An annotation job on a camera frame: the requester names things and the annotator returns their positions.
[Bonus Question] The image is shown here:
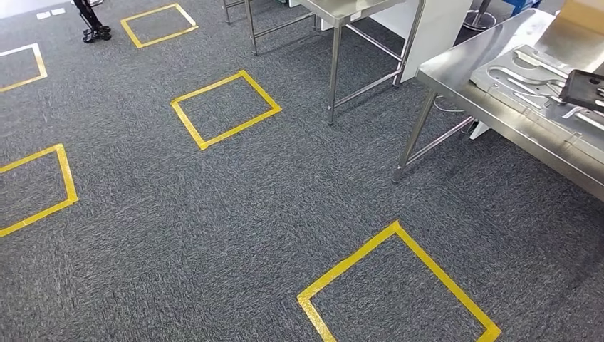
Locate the black plastic frame part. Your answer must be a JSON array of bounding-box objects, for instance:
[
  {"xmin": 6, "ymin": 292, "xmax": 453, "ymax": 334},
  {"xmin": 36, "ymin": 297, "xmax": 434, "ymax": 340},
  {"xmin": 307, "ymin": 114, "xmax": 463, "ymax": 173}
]
[{"xmin": 560, "ymin": 69, "xmax": 604, "ymax": 113}]

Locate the steel workbench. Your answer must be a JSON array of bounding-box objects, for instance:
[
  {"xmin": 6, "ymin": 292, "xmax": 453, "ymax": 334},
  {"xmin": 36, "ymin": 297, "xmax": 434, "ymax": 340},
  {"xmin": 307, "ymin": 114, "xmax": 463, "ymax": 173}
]
[{"xmin": 391, "ymin": 8, "xmax": 604, "ymax": 202}]

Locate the small steel table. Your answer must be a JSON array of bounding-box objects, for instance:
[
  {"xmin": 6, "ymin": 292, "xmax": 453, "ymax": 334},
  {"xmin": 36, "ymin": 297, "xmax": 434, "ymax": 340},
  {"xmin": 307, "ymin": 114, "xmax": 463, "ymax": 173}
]
[{"xmin": 294, "ymin": 0, "xmax": 428, "ymax": 127}]

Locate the aluminium fixture plate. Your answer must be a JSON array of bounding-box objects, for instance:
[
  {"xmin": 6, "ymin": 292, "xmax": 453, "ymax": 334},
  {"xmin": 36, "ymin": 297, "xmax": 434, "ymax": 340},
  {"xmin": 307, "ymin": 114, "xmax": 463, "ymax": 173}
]
[{"xmin": 470, "ymin": 44, "xmax": 604, "ymax": 157}]

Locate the yellow floor tape square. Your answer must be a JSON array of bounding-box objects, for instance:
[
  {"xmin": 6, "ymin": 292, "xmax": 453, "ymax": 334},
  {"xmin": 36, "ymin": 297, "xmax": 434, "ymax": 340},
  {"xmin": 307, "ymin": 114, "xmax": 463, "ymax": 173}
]
[{"xmin": 0, "ymin": 143, "xmax": 80, "ymax": 239}]

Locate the black tripod stand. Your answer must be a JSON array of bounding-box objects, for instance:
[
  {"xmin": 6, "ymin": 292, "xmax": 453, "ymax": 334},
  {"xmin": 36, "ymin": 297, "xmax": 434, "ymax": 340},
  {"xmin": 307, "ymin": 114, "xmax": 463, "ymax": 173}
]
[{"xmin": 71, "ymin": 0, "xmax": 113, "ymax": 44}]

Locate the blue storage rack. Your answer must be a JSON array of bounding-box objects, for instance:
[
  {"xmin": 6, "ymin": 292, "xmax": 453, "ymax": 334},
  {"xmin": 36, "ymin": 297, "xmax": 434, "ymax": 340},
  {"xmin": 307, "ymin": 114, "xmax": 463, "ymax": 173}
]
[{"xmin": 502, "ymin": 0, "xmax": 543, "ymax": 17}]

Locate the cardboard box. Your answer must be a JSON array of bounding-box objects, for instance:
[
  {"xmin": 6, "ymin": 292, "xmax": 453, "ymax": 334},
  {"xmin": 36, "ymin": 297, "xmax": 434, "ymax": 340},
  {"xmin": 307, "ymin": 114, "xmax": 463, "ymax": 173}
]
[{"xmin": 558, "ymin": 0, "xmax": 604, "ymax": 36}]

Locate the white power cable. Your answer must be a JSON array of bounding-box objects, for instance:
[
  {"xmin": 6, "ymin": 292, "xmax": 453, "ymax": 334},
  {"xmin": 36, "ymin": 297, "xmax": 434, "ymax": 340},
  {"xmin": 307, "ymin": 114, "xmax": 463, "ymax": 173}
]
[{"xmin": 433, "ymin": 95, "xmax": 467, "ymax": 115}]

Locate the chrome stanchion post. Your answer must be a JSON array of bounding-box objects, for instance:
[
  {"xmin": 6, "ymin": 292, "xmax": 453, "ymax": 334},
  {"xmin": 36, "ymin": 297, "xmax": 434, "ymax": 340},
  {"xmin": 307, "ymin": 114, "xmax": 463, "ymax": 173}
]
[{"xmin": 463, "ymin": 0, "xmax": 497, "ymax": 32}]

